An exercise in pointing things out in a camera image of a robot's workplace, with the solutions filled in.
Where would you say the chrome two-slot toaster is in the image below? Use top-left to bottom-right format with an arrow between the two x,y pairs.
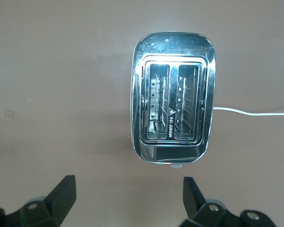
130,32 -> 216,169

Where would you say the white toaster power cable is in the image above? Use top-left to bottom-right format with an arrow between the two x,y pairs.
212,106 -> 284,117

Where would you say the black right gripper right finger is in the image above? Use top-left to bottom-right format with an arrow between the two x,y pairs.
178,176 -> 278,227

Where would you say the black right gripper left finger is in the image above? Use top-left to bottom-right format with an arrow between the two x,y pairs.
0,175 -> 76,227

